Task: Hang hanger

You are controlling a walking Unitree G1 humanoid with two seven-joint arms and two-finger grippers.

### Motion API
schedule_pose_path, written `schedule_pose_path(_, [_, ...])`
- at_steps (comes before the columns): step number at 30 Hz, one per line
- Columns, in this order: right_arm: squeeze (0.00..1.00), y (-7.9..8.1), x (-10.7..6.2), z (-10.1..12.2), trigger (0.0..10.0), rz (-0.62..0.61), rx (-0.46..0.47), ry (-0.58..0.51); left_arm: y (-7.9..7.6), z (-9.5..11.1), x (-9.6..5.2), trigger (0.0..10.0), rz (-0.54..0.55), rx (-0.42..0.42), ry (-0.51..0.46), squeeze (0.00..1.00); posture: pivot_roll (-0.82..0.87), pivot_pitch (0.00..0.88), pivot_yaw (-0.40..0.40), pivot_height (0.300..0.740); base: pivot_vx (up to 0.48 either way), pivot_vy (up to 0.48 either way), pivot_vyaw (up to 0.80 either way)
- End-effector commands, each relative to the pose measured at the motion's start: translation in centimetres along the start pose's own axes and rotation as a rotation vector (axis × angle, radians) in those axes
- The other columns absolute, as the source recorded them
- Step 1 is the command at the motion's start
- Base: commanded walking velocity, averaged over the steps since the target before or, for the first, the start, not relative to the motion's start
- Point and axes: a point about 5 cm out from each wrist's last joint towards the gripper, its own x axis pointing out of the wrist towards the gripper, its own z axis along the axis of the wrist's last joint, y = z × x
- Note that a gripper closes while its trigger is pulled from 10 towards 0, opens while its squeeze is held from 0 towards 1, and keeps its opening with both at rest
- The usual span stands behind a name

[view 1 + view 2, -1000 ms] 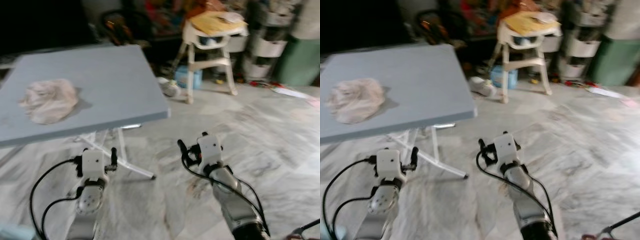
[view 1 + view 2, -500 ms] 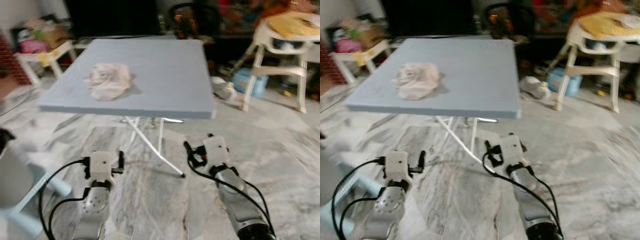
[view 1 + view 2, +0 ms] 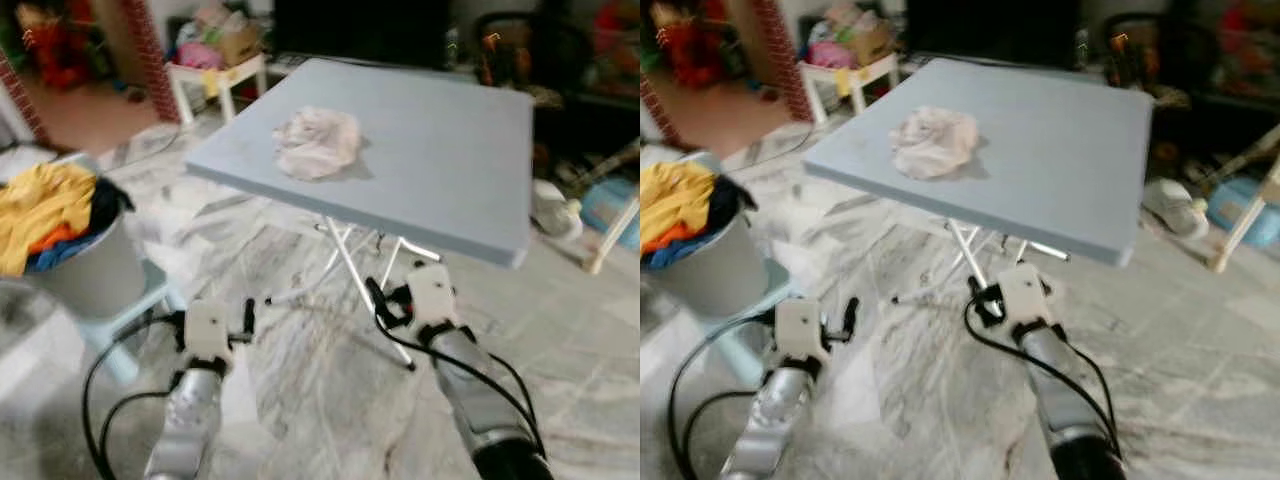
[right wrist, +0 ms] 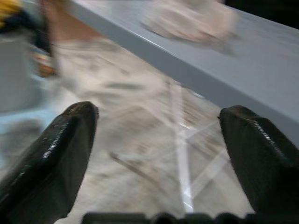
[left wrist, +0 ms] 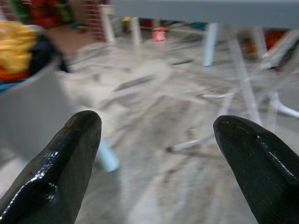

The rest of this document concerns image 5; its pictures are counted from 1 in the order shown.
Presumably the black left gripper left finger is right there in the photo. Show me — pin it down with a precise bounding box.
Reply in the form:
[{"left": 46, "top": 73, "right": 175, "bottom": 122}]
[{"left": 0, "top": 110, "right": 103, "bottom": 224}]

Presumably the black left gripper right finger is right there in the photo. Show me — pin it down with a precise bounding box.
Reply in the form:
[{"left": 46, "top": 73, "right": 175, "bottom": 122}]
[{"left": 212, "top": 114, "right": 299, "bottom": 224}]

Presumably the yellow garment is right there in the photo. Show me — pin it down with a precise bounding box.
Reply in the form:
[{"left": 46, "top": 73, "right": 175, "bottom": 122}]
[{"left": 0, "top": 20, "right": 39, "bottom": 73}]

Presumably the light blue plastic stool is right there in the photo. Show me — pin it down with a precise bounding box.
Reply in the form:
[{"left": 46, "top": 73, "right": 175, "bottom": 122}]
[{"left": 97, "top": 139, "right": 120, "bottom": 173}]

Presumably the grey laundry basket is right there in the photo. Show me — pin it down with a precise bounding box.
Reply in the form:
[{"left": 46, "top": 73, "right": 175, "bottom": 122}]
[{"left": 0, "top": 53, "right": 71, "bottom": 164}]

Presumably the orange garment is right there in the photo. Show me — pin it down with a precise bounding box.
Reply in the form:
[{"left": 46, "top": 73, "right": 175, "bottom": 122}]
[{"left": 0, "top": 67, "right": 31, "bottom": 82}]

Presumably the navy garment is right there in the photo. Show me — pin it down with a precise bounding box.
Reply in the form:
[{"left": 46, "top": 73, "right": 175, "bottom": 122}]
[{"left": 29, "top": 34, "right": 70, "bottom": 74}]

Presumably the red printed box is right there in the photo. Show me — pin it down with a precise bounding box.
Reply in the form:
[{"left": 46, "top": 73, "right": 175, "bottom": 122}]
[{"left": 151, "top": 26, "right": 167, "bottom": 42}]

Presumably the light blue folding table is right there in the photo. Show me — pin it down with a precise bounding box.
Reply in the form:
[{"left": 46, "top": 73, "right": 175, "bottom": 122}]
[{"left": 112, "top": 0, "right": 299, "bottom": 152}]

